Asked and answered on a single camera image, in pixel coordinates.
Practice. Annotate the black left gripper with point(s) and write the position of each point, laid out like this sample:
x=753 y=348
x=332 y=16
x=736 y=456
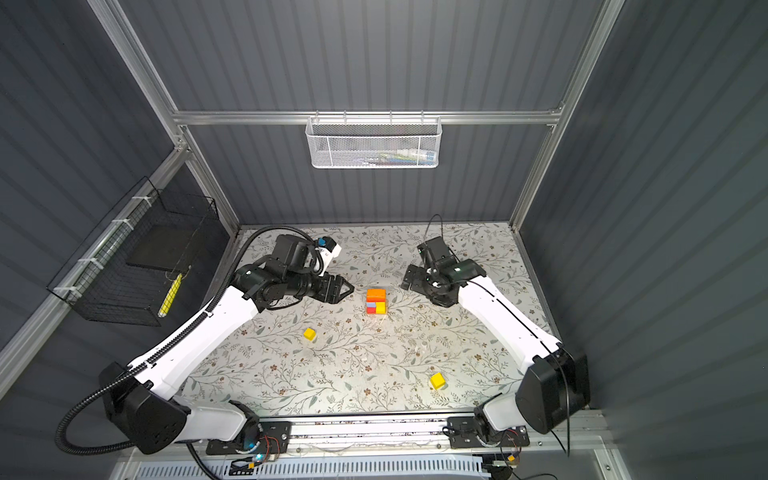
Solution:
x=328 y=295

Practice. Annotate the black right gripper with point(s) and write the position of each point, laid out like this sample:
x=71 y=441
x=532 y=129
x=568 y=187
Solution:
x=416 y=283

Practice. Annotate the orange block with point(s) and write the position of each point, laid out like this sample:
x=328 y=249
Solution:
x=376 y=295

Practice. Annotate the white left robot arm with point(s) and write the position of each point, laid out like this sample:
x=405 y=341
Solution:
x=149 y=411

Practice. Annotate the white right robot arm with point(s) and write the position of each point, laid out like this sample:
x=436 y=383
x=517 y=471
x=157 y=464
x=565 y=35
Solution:
x=555 y=382

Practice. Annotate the pens in white basket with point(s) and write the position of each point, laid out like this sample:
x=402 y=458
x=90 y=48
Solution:
x=401 y=158

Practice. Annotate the black flat pad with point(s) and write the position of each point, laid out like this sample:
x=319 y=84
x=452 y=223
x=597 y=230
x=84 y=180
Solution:
x=166 y=248

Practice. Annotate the yellow marker pen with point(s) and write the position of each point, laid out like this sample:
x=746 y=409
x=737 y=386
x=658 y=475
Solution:
x=170 y=296

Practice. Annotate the white perforated vent panel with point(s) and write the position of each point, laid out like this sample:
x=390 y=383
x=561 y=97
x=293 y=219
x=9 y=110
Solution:
x=362 y=467

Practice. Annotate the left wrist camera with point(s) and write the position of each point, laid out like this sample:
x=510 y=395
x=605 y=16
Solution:
x=294 y=254

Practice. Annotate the white wire mesh basket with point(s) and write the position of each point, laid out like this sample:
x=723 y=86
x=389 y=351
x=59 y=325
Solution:
x=337 y=144

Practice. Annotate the aluminium mounting rail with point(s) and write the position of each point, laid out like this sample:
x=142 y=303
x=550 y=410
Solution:
x=451 y=430

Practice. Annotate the black wire basket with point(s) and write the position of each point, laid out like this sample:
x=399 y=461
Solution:
x=101 y=287

